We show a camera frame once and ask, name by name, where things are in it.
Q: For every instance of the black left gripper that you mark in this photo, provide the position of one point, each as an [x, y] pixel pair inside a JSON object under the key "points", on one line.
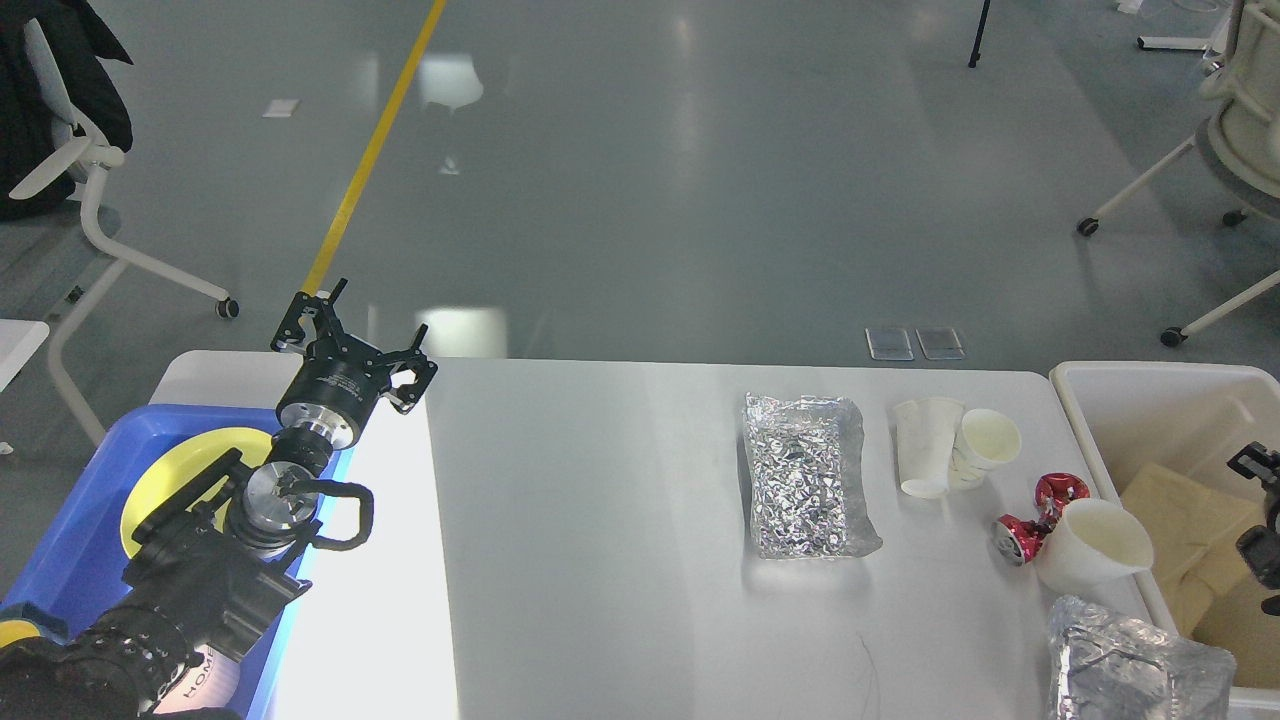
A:
{"points": [[339, 385]]}

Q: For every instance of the white office chair left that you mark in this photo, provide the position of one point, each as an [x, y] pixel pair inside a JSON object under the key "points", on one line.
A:
{"points": [[84, 153]]}

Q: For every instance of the white chair leg with caster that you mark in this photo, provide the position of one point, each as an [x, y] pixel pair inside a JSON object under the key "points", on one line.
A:
{"points": [[1175, 336]]}

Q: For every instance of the clear plastic bag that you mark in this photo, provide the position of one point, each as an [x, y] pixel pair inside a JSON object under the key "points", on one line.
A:
{"points": [[1106, 665]]}

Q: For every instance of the black tripod leg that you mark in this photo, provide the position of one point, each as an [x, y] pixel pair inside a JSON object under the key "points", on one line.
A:
{"points": [[979, 35]]}

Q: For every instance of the pink mug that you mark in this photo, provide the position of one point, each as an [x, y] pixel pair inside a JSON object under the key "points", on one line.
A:
{"points": [[211, 684]]}

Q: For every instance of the beige plastic bin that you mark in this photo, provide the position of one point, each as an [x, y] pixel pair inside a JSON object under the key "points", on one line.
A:
{"points": [[1190, 419]]}

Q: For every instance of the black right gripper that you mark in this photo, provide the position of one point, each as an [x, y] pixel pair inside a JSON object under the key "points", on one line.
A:
{"points": [[1259, 545]]}

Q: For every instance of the brown paper bag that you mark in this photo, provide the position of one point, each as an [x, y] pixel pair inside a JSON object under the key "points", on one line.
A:
{"points": [[1208, 590]]}

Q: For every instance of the white paper cup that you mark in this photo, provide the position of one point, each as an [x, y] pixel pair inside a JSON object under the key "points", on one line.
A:
{"points": [[1094, 542], [985, 439], [925, 433]]}

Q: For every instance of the white side table corner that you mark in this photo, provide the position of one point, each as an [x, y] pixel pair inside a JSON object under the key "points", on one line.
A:
{"points": [[20, 339]]}

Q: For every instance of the blue plastic tray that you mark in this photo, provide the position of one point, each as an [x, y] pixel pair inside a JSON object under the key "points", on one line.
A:
{"points": [[77, 572]]}

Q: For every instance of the crushed red can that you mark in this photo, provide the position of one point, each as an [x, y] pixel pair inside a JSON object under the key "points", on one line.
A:
{"points": [[1018, 541]]}

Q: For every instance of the blue mug yellow inside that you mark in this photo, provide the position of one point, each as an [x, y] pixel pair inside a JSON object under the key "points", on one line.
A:
{"points": [[27, 620]]}

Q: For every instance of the yellow plate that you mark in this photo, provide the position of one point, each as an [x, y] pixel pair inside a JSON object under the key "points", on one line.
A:
{"points": [[163, 477]]}

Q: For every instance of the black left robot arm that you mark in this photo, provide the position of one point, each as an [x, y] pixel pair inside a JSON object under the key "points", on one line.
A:
{"points": [[211, 573]]}

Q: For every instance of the floor socket plate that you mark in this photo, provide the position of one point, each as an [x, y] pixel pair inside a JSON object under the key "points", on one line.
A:
{"points": [[941, 343], [890, 344]]}

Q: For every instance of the silver foil bag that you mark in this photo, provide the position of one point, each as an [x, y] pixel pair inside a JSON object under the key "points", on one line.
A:
{"points": [[807, 499]]}

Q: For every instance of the floor socket plate right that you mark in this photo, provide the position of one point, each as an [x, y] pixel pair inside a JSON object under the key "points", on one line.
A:
{"points": [[941, 343]]}

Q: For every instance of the floor socket plate left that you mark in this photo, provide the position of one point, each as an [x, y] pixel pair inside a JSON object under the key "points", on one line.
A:
{"points": [[890, 344]]}

